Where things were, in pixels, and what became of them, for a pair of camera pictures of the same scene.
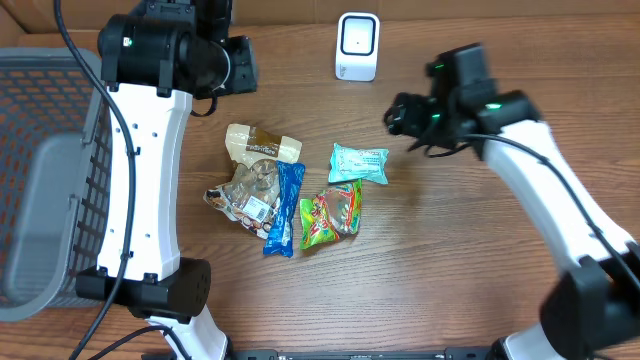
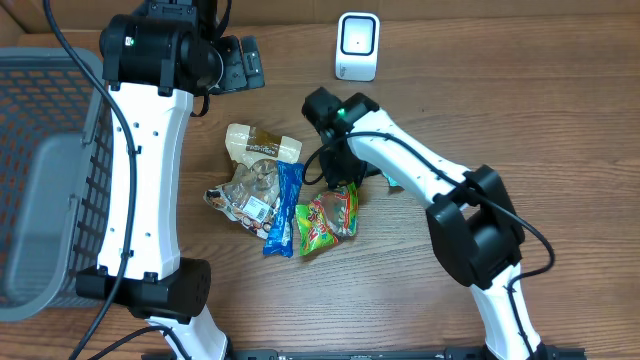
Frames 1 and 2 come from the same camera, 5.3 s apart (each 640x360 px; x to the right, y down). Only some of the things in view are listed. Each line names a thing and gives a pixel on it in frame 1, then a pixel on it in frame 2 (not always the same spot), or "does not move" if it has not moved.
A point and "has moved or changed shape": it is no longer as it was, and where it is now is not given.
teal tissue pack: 353,164 has moved or changed shape
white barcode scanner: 357,46 does not move
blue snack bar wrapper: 279,241 does not move
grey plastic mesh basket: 54,159 does not move
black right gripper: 399,115 -> 332,174
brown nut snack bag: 251,192 does not move
